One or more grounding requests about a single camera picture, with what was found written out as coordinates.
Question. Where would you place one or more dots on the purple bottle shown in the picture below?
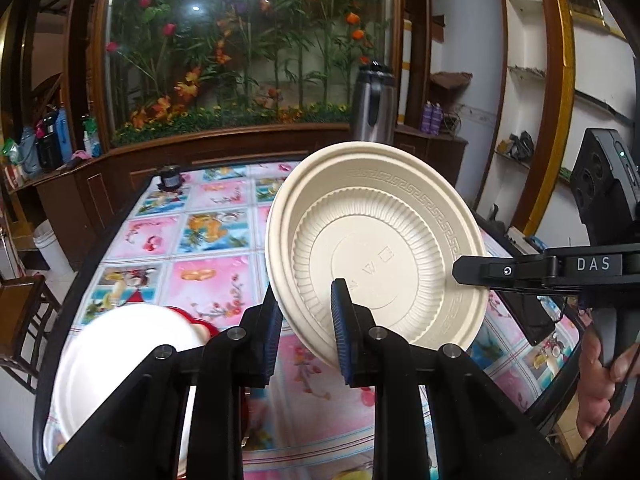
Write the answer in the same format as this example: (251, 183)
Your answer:
(437, 119)
(427, 119)

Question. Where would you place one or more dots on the steel thermos flask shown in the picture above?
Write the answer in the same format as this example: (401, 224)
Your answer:
(370, 105)

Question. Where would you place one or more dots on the green packet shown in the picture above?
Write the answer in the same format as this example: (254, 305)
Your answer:
(11, 150)

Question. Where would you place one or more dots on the dark wooden cabinet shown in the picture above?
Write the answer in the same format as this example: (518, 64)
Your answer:
(125, 170)

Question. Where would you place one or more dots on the dark bundle on shelf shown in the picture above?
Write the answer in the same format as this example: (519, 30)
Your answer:
(521, 146)

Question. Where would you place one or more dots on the brown corner shelf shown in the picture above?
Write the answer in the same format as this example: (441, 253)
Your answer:
(450, 80)

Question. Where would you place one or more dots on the blue plastic jug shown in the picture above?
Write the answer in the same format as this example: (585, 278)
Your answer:
(64, 137)

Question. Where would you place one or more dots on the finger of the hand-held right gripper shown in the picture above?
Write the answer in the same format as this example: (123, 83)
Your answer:
(505, 271)
(530, 317)

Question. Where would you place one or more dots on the glass case with artificial flowers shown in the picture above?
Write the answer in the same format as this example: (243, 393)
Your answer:
(250, 50)

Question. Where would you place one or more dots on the beige ribbed bowl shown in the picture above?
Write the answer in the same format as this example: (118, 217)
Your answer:
(375, 220)

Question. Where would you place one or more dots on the white plastic bucket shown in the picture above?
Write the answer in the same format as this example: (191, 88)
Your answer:
(52, 250)

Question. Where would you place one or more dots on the pink cloth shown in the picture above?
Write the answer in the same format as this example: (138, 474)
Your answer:
(81, 155)

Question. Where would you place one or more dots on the white foam plate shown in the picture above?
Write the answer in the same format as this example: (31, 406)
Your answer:
(115, 355)

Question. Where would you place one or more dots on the gold arched frame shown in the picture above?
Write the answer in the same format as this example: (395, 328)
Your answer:
(555, 110)

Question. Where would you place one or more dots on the person's right hand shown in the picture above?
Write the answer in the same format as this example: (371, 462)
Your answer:
(590, 390)

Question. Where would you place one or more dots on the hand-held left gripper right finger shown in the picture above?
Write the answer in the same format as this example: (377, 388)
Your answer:
(340, 330)

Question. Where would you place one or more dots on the black thermos flask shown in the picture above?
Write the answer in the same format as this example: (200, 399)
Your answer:
(49, 145)

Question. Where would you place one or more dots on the red glass plate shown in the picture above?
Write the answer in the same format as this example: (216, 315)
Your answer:
(192, 316)

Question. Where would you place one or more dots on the small black jar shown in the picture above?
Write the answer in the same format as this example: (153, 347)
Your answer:
(169, 177)

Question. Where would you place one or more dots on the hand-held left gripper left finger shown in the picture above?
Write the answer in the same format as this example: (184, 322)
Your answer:
(272, 320)

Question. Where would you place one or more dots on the colourful printed tablecloth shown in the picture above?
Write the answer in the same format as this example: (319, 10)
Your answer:
(210, 275)

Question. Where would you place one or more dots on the wooden chair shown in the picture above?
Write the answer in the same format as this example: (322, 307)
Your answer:
(22, 310)

